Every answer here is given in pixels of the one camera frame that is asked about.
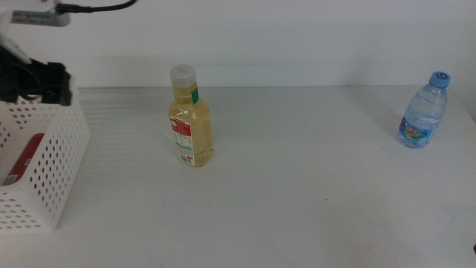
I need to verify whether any red cola can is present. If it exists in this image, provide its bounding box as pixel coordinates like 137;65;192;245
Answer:
1;133;46;187

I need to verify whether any yellow tea bottle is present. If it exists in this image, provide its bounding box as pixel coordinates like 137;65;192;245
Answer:
168;64;214;168

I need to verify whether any water bottle with blue cap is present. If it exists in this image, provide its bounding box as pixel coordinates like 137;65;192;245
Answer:
396;71;451;150

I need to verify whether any white perforated plastic basket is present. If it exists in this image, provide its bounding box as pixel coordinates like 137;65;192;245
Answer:
0;76;91;234

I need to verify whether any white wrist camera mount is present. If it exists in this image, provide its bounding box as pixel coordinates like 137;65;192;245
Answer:
0;0;71;65

